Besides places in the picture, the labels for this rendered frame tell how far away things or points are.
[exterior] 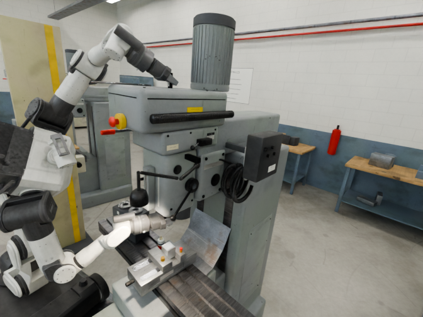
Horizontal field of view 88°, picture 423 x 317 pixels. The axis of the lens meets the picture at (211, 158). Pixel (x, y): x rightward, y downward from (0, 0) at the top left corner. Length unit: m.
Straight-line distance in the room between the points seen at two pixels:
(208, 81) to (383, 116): 4.05
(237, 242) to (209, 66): 1.02
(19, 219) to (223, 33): 1.08
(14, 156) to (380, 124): 4.77
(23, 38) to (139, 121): 1.88
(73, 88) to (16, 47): 1.42
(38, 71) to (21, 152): 1.55
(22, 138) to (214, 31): 0.89
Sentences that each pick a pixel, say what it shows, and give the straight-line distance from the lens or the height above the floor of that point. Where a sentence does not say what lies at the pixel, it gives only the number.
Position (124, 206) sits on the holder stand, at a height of 1.12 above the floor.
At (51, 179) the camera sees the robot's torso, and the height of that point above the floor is 1.51.
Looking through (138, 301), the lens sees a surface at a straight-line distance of 1.40.
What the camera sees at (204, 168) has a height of 1.52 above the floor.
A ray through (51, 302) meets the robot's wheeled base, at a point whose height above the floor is 0.59.
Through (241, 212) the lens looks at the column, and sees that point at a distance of 1.35.
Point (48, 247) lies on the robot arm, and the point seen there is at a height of 1.27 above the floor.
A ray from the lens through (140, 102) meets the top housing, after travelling 0.80.
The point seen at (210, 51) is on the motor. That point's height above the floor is 2.06.
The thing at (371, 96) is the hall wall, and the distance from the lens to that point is 4.86.
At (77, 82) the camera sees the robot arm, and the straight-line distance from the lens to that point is 1.17.
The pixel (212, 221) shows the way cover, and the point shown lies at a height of 1.06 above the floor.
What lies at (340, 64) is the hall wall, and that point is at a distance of 5.01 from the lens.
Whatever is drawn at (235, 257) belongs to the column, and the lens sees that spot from 1.54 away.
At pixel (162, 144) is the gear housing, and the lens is 0.88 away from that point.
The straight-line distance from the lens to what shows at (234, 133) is 1.22.
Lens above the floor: 1.92
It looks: 18 degrees down
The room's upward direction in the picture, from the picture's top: 5 degrees clockwise
